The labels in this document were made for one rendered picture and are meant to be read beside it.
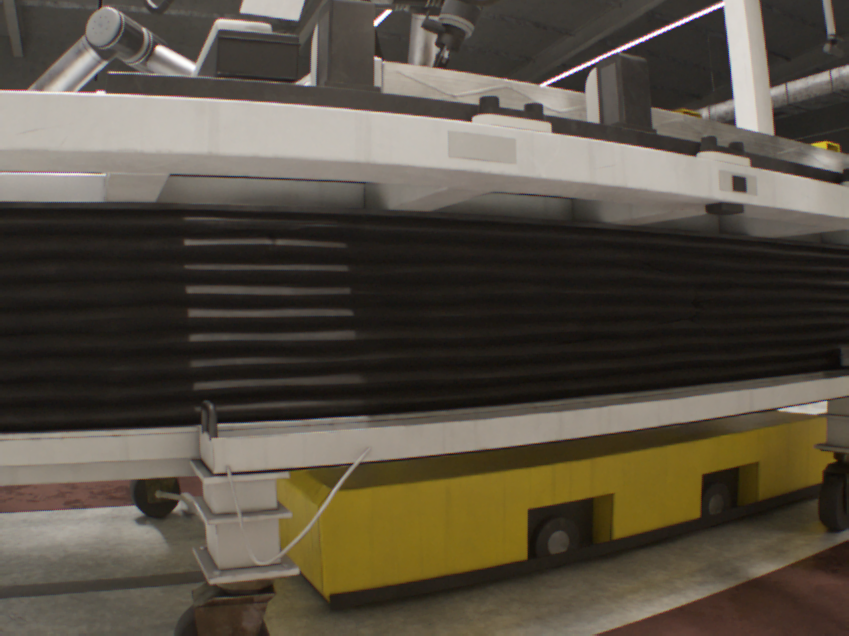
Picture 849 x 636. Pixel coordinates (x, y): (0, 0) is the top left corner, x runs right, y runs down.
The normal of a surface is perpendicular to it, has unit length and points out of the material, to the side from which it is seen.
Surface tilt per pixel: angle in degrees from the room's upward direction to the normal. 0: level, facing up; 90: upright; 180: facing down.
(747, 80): 90
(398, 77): 90
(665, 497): 90
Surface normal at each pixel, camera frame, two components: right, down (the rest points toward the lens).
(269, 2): -0.62, 0.00
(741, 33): -0.89, 0.01
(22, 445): 0.45, -0.01
